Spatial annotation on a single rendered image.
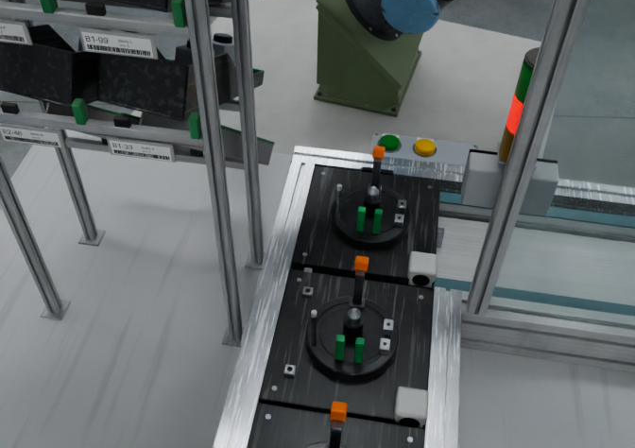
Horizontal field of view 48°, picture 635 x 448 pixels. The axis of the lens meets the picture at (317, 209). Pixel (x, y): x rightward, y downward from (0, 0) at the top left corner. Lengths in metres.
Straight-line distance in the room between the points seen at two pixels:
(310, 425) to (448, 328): 0.28
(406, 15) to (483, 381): 0.70
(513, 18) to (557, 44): 2.93
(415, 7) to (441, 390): 0.72
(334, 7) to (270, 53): 0.33
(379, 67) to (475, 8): 2.25
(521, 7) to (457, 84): 2.12
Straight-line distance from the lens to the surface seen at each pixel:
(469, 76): 1.81
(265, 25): 1.95
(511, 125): 0.94
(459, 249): 1.32
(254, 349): 1.12
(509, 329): 1.21
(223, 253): 1.06
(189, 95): 0.94
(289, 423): 1.04
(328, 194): 1.30
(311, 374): 1.08
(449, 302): 1.19
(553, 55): 0.84
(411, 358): 1.10
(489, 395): 1.22
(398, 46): 1.67
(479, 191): 1.01
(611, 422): 1.26
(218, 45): 1.14
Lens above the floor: 1.90
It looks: 47 degrees down
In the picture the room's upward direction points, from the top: 2 degrees clockwise
